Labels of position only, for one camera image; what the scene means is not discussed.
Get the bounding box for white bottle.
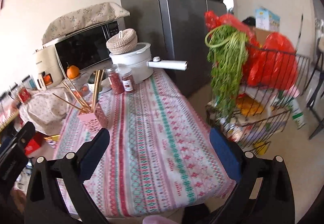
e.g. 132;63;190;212
289;97;305;129

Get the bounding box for dark green squash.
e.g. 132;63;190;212
88;73;102;85

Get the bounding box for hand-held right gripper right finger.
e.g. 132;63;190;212
210;128;295;224

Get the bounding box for brown cardboard box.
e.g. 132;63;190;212
249;27;272;46

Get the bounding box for green leafy vegetables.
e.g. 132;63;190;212
205;25;250;123

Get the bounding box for white pot with handle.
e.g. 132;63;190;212
109;42;189;84

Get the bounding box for pink perforated chopstick holder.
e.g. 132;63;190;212
77;102;108;129

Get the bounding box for labelled glass jar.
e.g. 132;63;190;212
120;67;135;93

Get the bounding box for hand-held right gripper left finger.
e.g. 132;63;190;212
24;128;110;224

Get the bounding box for black microwave oven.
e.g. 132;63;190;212
54;20;120;75

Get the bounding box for bundle of wooden chopsticks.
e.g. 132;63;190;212
53;69;105;114

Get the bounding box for grey refrigerator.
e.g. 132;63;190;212
115;0;227;99

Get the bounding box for glass jar of red berries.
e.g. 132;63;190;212
106;64;125;94

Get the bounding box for light blue printed box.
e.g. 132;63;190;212
255;6;281;32

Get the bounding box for yellow bag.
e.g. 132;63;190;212
237;96;266;115

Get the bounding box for black chair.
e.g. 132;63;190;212
306;19;324;141

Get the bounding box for woven rattan basket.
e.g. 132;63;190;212
106;28;138;55

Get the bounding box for patterned woven tablecloth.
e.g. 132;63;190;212
53;68;237;219

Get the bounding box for white bowl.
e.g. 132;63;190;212
87;80;112;94

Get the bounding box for wooden chopstick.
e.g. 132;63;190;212
53;93;83;112

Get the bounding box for floral cloth cover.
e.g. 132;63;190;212
42;1;130;45

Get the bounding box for red plastic bag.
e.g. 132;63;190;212
243;33;299;86
205;10;259;47

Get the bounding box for small-print floral cloth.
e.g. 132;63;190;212
19;86;84;136

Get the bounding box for large orange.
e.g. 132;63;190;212
66;65;80;80

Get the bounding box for black wire rack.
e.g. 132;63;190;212
205;42;312;156

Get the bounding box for red tin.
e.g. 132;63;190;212
18;89;32;103

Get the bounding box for red cardboard box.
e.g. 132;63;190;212
24;133;42;156

